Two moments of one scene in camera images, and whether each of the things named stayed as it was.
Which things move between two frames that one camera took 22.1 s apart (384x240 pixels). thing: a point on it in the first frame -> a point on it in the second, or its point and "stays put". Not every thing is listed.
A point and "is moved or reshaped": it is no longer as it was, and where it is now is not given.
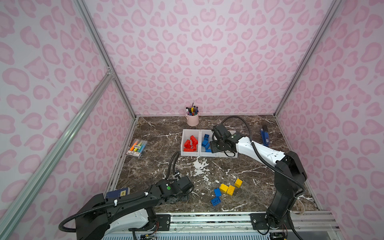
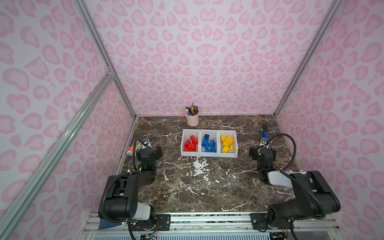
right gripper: x=213 y=147 -> x=255 y=151
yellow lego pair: x=238 y=183 is moved or reshaped
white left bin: x=186 y=134 stays put
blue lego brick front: x=204 y=143 stays put
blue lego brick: x=206 y=148 stays put
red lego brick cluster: x=187 y=146 stays put
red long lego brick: x=194 y=141 stays put
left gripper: x=186 y=196 -> x=157 y=153
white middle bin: x=203 y=153 stays put
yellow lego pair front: x=229 y=190 is moved or reshaped
